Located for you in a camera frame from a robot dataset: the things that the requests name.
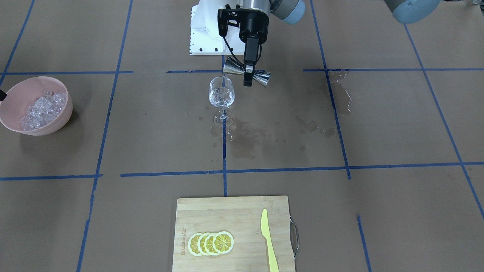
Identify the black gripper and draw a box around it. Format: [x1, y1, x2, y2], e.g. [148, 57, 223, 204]
[217, 5, 269, 87]

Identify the steel double jigger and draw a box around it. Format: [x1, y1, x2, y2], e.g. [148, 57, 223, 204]
[223, 56, 271, 87]

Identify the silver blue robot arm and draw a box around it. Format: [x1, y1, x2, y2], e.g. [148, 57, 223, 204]
[217, 0, 439, 87]

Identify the clear wine glass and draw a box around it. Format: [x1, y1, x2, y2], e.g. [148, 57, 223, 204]
[208, 76, 235, 128]

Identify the clear ice cubes pile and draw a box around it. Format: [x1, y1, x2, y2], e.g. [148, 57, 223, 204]
[20, 90, 68, 131]

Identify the bamboo cutting board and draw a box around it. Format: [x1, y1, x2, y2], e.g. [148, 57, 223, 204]
[172, 196, 296, 272]

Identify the yellow plastic knife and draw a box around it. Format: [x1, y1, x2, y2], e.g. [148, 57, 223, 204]
[260, 209, 279, 272]

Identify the pink bowl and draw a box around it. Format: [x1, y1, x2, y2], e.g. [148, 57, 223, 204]
[0, 76, 73, 136]

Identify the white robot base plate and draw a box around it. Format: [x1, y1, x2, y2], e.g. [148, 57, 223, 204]
[189, 0, 244, 56]

